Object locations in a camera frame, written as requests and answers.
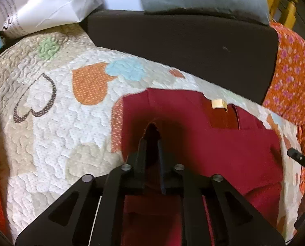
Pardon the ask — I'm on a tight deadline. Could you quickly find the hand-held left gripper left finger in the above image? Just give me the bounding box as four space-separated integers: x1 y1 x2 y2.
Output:
16 124 156 246

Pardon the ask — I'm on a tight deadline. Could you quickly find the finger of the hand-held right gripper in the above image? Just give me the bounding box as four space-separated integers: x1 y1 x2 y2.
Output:
287 148 305 176
294 209 305 236

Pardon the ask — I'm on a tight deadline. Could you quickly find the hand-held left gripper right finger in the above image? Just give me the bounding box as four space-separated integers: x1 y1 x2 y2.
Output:
157 140 286 246

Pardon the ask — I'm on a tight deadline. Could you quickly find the dark red garment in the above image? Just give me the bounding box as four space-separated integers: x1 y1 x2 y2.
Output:
117 88 284 246

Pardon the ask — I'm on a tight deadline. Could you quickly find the orange floral blanket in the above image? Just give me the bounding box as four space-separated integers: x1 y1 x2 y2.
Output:
262 22 305 200

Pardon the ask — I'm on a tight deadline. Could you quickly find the heart-patterned quilt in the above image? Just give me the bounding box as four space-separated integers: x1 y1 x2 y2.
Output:
0 27 305 245

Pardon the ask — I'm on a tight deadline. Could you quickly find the black foam cushion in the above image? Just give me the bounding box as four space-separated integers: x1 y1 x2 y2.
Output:
81 9 279 105

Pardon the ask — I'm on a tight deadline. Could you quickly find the yellow wooden railing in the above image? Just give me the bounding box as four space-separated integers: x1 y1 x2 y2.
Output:
261 0 305 47

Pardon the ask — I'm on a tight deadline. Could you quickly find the white paper bag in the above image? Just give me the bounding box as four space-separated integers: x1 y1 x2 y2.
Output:
0 0 103 41

